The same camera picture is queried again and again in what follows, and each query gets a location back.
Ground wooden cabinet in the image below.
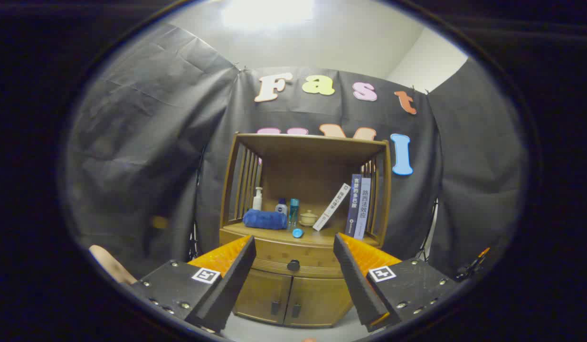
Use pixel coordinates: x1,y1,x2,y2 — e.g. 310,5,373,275
219,133,392,329

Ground wooden cabinet door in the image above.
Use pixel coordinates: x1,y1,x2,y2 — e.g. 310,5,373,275
233,269,293,325
284,275,353,328

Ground wooden countertop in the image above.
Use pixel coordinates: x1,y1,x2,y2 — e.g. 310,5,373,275
221,219,383,247

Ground light purple book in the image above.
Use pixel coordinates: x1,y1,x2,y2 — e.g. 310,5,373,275
353,177,372,240

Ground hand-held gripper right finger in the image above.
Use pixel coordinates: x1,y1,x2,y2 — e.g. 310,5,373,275
332,232,461,333

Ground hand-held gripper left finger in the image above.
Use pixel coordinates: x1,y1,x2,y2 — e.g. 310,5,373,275
131,234,257,334

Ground dark blue book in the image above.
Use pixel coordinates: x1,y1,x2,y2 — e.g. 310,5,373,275
345,174,362,237

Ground blue rolled towel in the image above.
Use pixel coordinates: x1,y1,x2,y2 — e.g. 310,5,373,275
242,209,288,230

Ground wooden drawer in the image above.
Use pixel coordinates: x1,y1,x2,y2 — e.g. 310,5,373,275
219,231,380,279

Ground white book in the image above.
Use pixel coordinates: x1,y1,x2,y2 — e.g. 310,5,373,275
312,183,351,232

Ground black and orange tool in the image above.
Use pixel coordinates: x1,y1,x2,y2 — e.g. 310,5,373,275
455,247,492,282

